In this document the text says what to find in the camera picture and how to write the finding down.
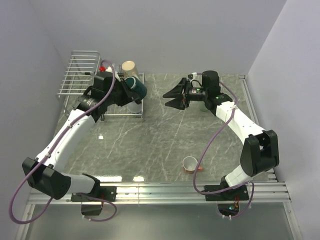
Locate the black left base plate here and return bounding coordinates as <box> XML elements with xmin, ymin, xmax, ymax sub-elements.
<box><xmin>70</xmin><ymin>186</ymin><xmax>117</xmax><ymax>202</ymax></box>

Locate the cream speckled mug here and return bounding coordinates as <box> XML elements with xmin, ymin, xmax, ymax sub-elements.
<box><xmin>127</xmin><ymin>101</ymin><xmax>142</xmax><ymax>114</ymax></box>

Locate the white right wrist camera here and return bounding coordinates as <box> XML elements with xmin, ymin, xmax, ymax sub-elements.
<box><xmin>187</xmin><ymin>72</ymin><xmax>198</xmax><ymax>80</ymax></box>

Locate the dark green mug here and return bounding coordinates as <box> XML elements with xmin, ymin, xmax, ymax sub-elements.
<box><xmin>124</xmin><ymin>76</ymin><xmax>148</xmax><ymax>100</ymax></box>

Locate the tall beige dragon mug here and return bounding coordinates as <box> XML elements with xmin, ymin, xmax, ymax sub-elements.
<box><xmin>121</xmin><ymin>60</ymin><xmax>139</xmax><ymax>78</ymax></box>

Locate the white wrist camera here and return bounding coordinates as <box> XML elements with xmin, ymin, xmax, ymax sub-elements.
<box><xmin>187</xmin><ymin>72</ymin><xmax>198</xmax><ymax>80</ymax></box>
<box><xmin>99</xmin><ymin>65</ymin><xmax>115</xmax><ymax>73</ymax></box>

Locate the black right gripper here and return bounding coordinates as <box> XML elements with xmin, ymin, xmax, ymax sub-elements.
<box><xmin>163</xmin><ymin>77</ymin><xmax>209</xmax><ymax>111</ymax></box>

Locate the light green cup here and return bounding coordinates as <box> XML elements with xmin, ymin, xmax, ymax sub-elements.
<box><xmin>199</xmin><ymin>102</ymin><xmax>208</xmax><ymax>112</ymax></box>

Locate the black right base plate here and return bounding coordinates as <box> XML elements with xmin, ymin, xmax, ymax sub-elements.
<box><xmin>202</xmin><ymin>185</ymin><xmax>249</xmax><ymax>202</ymax></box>

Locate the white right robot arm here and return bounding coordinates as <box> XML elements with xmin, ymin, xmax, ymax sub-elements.
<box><xmin>163</xmin><ymin>70</ymin><xmax>280</xmax><ymax>200</ymax></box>

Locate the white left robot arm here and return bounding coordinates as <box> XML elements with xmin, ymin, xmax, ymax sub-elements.
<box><xmin>22</xmin><ymin>71</ymin><xmax>146</xmax><ymax>201</ymax></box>

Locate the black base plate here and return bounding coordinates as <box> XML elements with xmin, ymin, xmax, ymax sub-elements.
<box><xmin>202</xmin><ymin>185</ymin><xmax>249</xmax><ymax>202</ymax></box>
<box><xmin>70</xmin><ymin>186</ymin><xmax>117</xmax><ymax>202</ymax></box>

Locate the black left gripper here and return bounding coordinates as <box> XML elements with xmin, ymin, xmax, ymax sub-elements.
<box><xmin>105</xmin><ymin>77</ymin><xmax>140</xmax><ymax>107</ymax></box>

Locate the pink cup with red handle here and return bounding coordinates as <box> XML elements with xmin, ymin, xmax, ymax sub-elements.
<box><xmin>182</xmin><ymin>156</ymin><xmax>204</xmax><ymax>174</ymax></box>

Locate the aluminium front rail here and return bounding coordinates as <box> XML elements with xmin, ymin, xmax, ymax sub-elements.
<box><xmin>27</xmin><ymin>183</ymin><xmax>292</xmax><ymax>205</ymax></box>

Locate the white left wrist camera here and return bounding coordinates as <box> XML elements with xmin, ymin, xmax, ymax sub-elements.
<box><xmin>99</xmin><ymin>65</ymin><xmax>115</xmax><ymax>73</ymax></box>

